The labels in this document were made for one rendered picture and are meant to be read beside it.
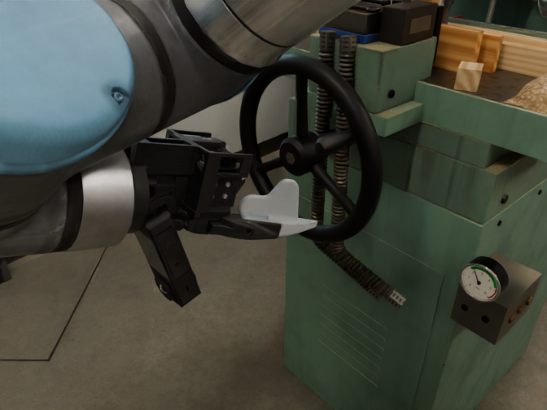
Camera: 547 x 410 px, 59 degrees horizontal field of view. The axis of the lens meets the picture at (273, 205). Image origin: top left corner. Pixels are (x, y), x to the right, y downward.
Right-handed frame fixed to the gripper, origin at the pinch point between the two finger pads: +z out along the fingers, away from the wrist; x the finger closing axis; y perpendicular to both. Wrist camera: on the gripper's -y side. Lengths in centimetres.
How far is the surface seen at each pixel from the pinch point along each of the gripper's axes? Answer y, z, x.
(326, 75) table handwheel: 15.3, 9.8, 6.2
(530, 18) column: 34, 59, 4
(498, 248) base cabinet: -5.0, 47.0, -11.1
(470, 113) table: 15.5, 29.5, -5.1
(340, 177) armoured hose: 0.7, 22.3, 7.8
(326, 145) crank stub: 7.6, 6.9, 0.6
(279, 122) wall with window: -19, 143, 139
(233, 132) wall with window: -26, 112, 138
